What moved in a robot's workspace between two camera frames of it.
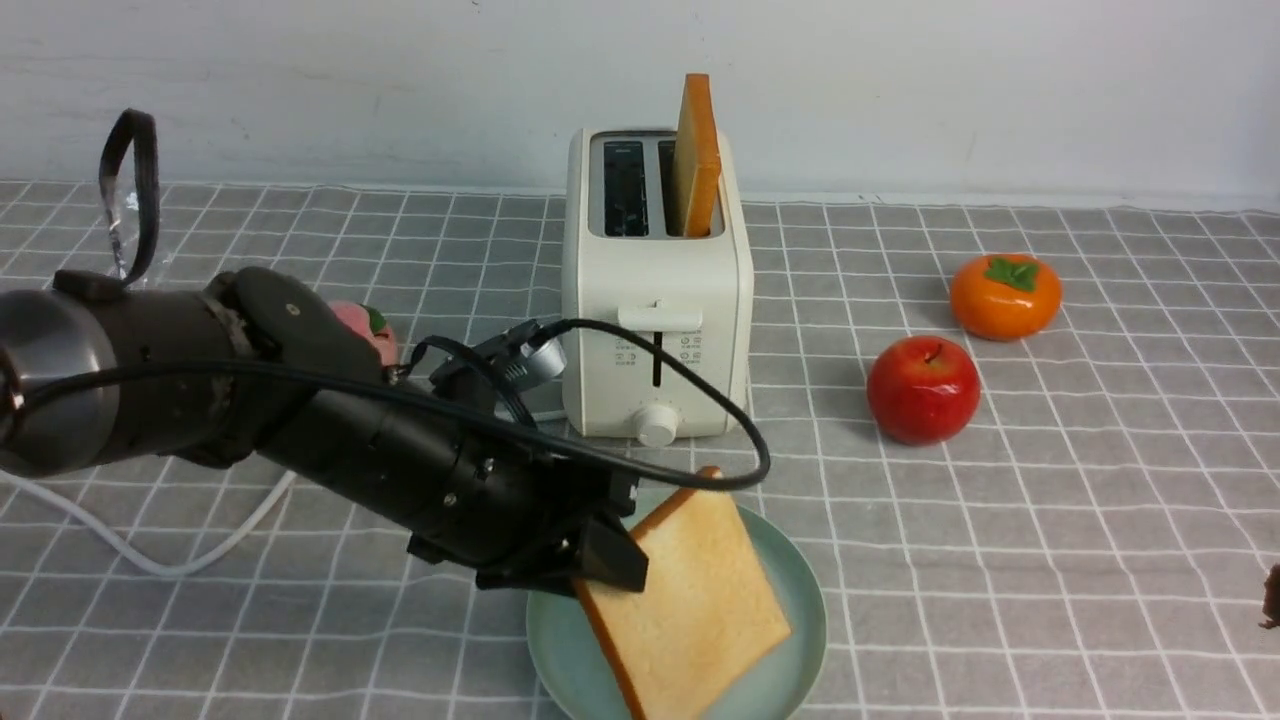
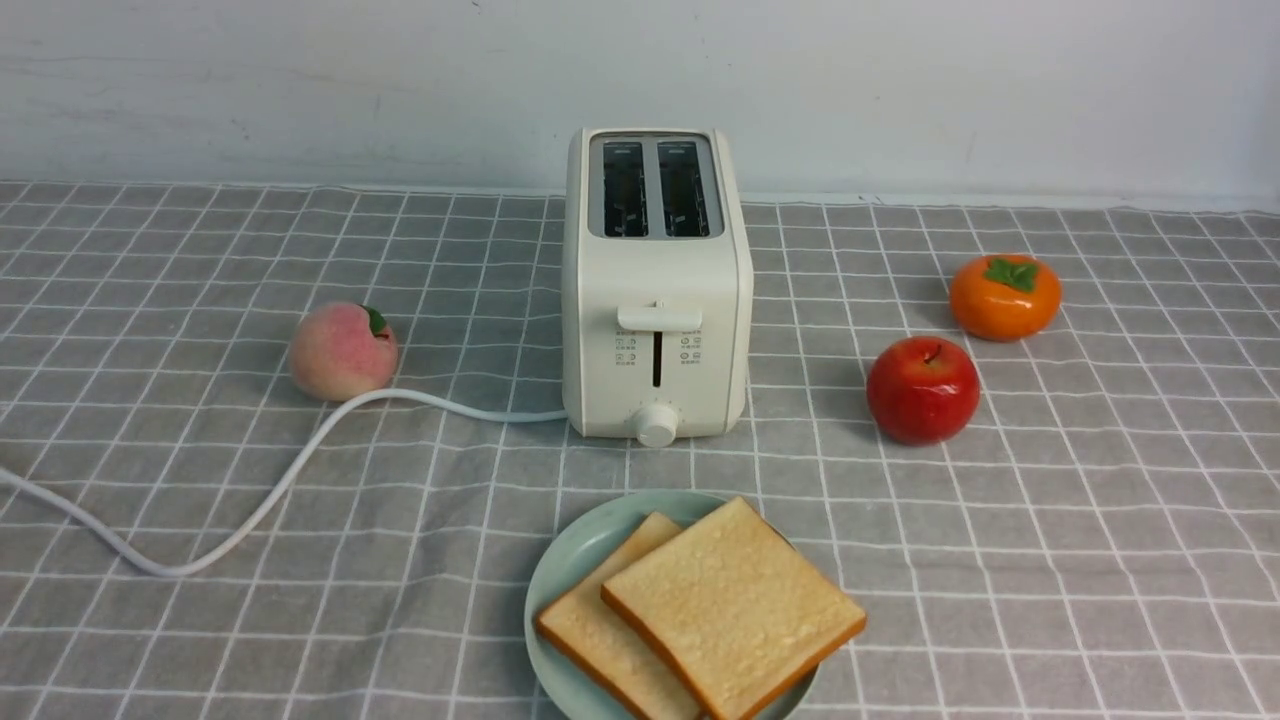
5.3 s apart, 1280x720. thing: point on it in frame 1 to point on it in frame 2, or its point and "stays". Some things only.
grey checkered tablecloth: x=1033 y=448 stays
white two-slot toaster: x=624 y=262 stays
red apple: x=923 y=390 stays
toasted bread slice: x=707 y=619 to x=583 y=628
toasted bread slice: x=697 y=172 to x=731 y=609
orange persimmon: x=1005 y=296 stays
